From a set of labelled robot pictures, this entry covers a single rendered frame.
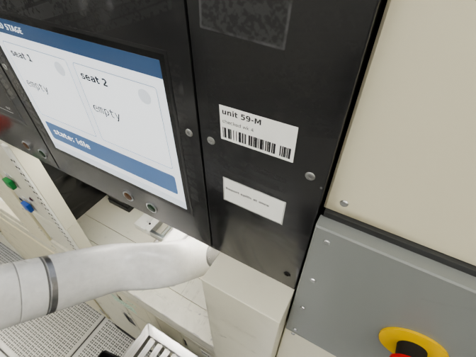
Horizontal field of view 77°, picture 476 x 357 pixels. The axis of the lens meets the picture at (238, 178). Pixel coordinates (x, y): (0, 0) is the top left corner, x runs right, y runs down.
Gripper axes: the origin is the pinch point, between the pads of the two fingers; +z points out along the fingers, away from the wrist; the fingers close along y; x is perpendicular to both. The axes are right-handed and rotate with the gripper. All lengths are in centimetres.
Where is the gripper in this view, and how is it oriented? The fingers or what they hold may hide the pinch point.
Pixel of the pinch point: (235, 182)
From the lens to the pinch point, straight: 81.6
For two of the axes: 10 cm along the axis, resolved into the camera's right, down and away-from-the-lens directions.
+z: 5.0, -6.0, 6.2
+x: 0.0, -7.1, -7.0
